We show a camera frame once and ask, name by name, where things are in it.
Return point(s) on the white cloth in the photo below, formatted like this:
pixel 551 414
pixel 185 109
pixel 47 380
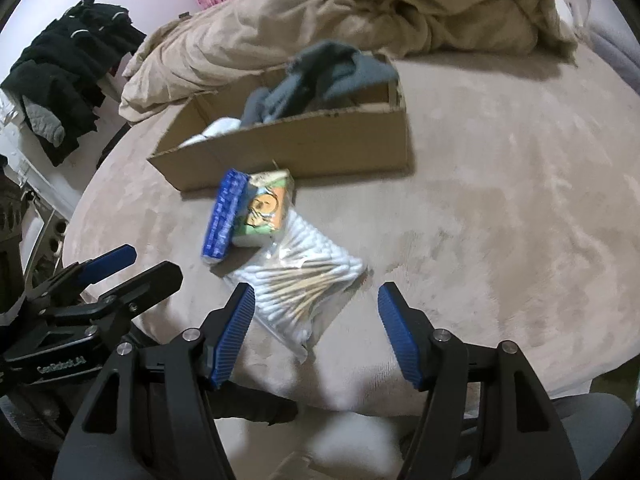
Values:
pixel 220 127

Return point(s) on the blue packet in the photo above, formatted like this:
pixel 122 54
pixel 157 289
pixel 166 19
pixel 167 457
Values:
pixel 222 215

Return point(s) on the beige bed cover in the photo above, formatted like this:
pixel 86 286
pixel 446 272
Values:
pixel 500 210

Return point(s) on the person's grey trouser leg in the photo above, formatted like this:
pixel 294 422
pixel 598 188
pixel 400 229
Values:
pixel 590 425

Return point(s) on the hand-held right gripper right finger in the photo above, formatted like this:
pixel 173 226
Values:
pixel 400 330

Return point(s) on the grey cloth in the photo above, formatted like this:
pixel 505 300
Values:
pixel 320 80

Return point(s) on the beige blanket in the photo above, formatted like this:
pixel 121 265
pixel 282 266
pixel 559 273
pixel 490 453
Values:
pixel 350 10

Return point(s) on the orange and green tissue pack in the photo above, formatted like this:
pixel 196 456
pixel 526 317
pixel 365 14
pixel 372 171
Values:
pixel 265 205

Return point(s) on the clear bag of cotton swabs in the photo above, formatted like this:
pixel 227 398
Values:
pixel 305 270

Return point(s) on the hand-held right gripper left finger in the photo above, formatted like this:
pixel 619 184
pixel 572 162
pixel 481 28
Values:
pixel 235 330

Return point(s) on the grey bedding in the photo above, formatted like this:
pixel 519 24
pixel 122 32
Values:
pixel 610 45

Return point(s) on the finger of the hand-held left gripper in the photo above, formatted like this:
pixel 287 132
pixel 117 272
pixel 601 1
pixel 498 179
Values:
pixel 112 260
pixel 145 287

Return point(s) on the white furniture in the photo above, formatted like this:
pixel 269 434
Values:
pixel 45 195

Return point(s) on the brown cardboard box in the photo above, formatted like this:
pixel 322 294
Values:
pixel 300 145

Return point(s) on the black clothes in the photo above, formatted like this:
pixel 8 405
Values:
pixel 55 70

